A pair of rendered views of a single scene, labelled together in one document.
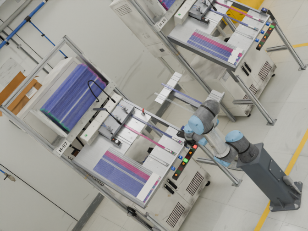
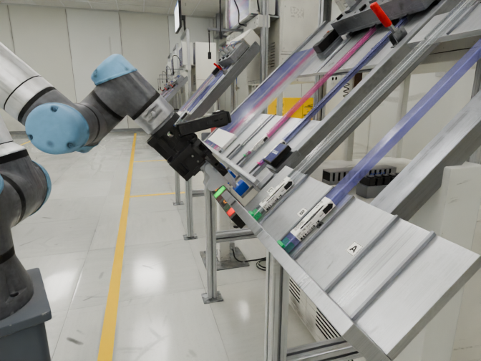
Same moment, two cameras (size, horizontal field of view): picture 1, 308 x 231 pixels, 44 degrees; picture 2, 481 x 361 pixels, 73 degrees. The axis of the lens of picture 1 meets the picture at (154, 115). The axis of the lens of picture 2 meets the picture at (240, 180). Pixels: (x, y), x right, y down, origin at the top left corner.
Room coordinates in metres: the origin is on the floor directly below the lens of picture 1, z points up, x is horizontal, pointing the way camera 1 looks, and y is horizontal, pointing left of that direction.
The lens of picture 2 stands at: (2.67, -0.75, 0.90)
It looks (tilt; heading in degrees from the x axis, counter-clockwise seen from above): 14 degrees down; 96
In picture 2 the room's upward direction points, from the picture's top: straight up
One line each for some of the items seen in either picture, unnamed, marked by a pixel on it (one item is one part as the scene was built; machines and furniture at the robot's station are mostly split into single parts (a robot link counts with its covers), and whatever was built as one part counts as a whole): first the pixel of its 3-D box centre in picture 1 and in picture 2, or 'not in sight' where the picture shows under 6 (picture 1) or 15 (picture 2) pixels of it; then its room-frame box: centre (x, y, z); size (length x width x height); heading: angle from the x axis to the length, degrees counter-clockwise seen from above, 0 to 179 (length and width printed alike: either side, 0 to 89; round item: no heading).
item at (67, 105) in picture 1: (74, 96); not in sight; (3.01, 0.36, 1.52); 0.51 x 0.13 x 0.27; 112
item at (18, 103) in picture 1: (27, 84); not in sight; (3.24, 0.57, 1.82); 0.68 x 0.30 x 0.20; 112
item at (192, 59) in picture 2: not in sight; (192, 94); (1.30, 4.80, 0.95); 1.36 x 0.82 x 1.90; 22
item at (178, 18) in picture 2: not in sight; (180, 18); (1.17, 4.75, 2.10); 0.58 x 0.14 x 0.41; 112
